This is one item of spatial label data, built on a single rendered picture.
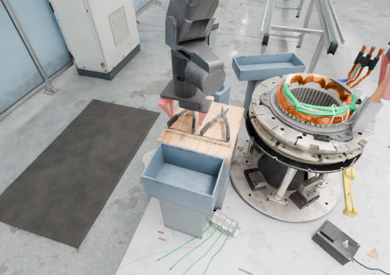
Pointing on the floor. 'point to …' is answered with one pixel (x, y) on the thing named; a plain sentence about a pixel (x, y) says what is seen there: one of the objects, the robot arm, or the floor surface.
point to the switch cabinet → (96, 25)
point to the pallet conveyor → (331, 42)
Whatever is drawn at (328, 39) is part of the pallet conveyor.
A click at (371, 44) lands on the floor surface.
